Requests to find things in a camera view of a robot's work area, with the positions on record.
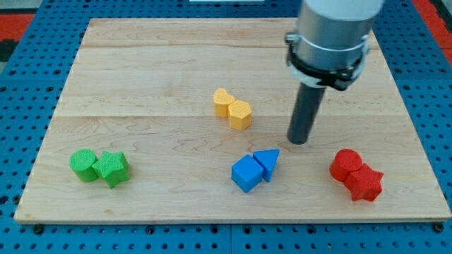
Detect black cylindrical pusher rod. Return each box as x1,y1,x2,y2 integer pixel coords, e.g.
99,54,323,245
287,83,326,145

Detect green star block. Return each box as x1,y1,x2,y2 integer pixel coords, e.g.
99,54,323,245
92,151,130,189

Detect yellow heart block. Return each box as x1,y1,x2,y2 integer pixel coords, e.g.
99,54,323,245
213,88,235,118

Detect green cylinder block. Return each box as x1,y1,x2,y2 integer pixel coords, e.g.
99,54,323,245
69,149,98,182

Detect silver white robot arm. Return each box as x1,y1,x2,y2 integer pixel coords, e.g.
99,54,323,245
285,0,384,91

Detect red star block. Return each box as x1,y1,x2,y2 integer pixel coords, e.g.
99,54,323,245
344,163,383,202

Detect light wooden board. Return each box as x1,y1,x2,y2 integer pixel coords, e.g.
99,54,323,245
14,18,451,224

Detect blue cube block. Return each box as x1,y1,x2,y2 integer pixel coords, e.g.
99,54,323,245
231,155,263,193

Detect yellow hexagon block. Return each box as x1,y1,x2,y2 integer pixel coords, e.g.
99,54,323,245
228,100,252,131

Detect blue triangle block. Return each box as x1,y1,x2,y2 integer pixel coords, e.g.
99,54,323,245
253,149,280,182

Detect red cylinder block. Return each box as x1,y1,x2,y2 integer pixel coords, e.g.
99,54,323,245
329,149,363,182

